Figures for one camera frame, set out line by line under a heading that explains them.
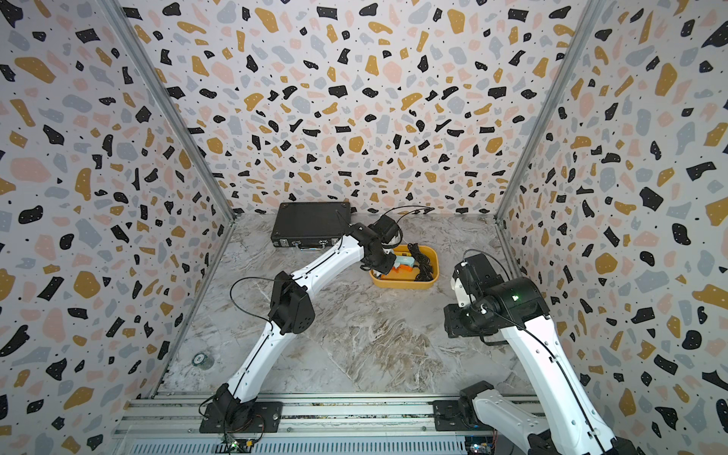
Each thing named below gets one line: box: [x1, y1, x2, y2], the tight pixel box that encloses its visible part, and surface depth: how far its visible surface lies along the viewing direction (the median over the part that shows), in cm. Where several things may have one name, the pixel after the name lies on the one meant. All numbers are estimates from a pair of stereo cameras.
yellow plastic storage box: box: [369, 243, 440, 290], surface depth 102 cm
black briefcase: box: [271, 200, 352, 251], surface depth 122 cm
